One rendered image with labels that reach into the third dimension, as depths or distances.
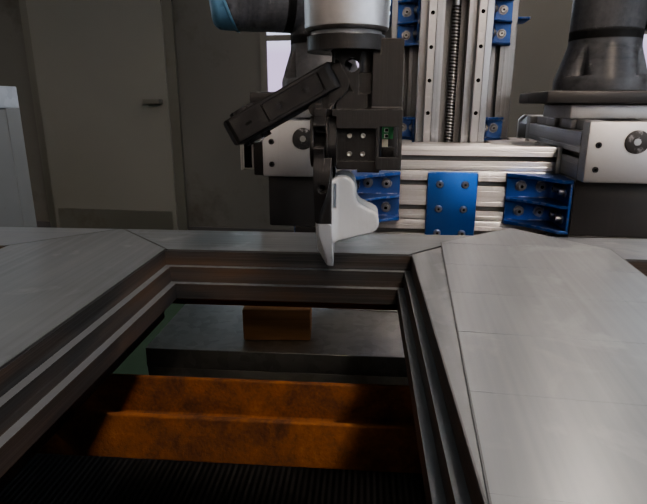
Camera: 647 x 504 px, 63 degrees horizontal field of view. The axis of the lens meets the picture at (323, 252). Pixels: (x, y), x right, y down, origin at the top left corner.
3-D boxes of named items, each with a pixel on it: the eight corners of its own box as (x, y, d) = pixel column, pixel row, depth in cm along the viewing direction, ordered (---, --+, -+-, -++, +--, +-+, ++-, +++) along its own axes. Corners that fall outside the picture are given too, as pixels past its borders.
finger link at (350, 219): (377, 275, 50) (380, 177, 47) (315, 273, 50) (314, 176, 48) (377, 265, 53) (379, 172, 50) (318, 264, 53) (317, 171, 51)
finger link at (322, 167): (330, 227, 47) (330, 126, 45) (313, 227, 47) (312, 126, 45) (333, 216, 52) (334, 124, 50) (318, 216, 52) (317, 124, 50)
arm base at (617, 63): (542, 92, 102) (548, 37, 99) (626, 92, 100) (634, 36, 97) (564, 91, 87) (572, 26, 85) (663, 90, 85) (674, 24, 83)
